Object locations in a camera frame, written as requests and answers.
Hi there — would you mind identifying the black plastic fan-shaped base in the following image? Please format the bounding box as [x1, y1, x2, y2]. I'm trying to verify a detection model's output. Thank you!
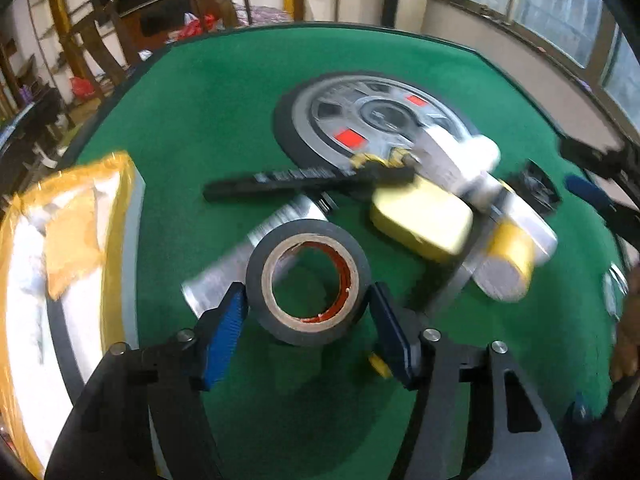
[506, 160, 562, 218]

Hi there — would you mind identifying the yellow tape roll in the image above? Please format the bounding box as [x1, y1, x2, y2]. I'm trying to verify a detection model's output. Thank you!
[473, 221, 535, 302]

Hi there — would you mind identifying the black electrical tape roll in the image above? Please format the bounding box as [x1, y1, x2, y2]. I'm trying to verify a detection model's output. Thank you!
[245, 219, 371, 347]

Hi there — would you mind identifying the person's right hand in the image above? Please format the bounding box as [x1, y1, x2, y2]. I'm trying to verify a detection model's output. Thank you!
[610, 266, 640, 382]

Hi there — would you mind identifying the silver foil packet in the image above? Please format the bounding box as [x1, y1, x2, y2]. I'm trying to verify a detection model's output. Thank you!
[602, 263, 629, 321]

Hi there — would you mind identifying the white power adapter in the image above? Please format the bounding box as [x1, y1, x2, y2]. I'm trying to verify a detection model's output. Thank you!
[412, 126, 482, 195]

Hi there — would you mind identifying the pale yellow soap box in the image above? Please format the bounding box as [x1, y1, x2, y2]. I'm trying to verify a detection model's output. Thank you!
[370, 177, 473, 262]

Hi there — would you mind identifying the white foam box yellow tape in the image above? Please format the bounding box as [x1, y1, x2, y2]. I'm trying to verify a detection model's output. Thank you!
[1, 152, 145, 478]

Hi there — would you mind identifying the black marker pen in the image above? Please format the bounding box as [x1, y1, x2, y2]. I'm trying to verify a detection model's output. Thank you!
[202, 162, 416, 202]

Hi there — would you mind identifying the round mahjong table centre console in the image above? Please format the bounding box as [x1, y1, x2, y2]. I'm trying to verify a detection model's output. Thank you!
[272, 72, 478, 168]

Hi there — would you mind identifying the black glossy side table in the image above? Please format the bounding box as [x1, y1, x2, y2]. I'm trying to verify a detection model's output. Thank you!
[1, 87, 63, 178]

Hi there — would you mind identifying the red plastic bag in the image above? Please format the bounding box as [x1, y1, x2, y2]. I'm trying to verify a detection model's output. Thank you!
[176, 13, 217, 41]

